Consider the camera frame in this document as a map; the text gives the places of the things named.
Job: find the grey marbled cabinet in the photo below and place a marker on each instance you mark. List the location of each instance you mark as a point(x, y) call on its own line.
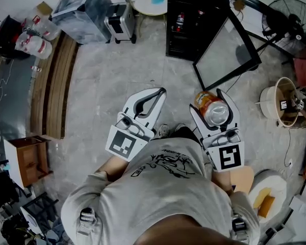
point(84, 11)

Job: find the person's right shoe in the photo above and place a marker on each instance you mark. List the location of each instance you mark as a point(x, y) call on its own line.
point(180, 127)

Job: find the person's shoe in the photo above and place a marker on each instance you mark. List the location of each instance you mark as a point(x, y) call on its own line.
point(180, 127)
point(163, 130)

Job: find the small clear bottle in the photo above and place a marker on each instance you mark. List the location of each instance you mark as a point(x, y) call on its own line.
point(36, 69)

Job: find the silver suitcase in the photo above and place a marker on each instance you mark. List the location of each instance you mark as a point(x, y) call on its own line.
point(120, 24)

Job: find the person's left forearm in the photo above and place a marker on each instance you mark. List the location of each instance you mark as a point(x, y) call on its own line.
point(114, 166)

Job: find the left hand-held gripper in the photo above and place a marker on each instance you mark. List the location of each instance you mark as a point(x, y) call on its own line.
point(123, 143)

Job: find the red chair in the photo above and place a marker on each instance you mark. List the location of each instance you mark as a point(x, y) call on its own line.
point(304, 66)

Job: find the black standing fan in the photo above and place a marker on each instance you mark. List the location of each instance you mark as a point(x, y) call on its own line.
point(288, 24)

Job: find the dark red-cap bottle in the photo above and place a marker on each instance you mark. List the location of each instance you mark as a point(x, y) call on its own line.
point(200, 13)

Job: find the small wooden cabinet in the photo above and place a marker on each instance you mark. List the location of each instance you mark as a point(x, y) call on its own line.
point(28, 159)

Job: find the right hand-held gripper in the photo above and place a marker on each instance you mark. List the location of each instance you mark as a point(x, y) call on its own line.
point(229, 156)

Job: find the round white table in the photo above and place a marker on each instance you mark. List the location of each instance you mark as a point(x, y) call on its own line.
point(148, 8)

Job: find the grey harness buckle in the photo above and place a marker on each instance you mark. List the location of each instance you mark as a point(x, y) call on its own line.
point(88, 219)
point(238, 227)

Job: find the person's right forearm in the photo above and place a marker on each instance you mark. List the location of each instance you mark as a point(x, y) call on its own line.
point(222, 181)

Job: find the white round cushion stool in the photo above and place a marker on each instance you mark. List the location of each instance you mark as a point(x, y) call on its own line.
point(275, 185)

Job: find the red label bottle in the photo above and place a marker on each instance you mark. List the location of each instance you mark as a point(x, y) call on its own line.
point(179, 22)

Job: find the curved wooden step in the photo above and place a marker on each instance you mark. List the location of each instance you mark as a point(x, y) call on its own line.
point(56, 85)

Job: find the orange drink can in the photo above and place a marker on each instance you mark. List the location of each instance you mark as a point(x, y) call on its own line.
point(210, 106)

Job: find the large clear water bottle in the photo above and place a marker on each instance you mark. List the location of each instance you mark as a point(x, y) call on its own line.
point(33, 45)
point(42, 25)

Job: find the person's grey printed shirt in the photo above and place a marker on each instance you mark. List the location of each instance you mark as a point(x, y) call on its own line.
point(155, 187)

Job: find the beige chair seat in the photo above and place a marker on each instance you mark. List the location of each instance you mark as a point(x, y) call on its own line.
point(243, 179)

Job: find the yellow cloth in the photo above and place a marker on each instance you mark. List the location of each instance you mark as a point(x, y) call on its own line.
point(265, 201)

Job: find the beige round bucket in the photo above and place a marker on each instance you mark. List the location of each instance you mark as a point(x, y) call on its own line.
point(273, 103)

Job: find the person's left shoe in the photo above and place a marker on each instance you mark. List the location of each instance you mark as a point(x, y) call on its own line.
point(163, 130)

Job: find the black glass-door fridge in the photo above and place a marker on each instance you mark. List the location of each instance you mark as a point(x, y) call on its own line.
point(224, 57)

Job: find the person's black trousers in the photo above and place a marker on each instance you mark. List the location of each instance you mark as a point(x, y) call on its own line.
point(184, 135)

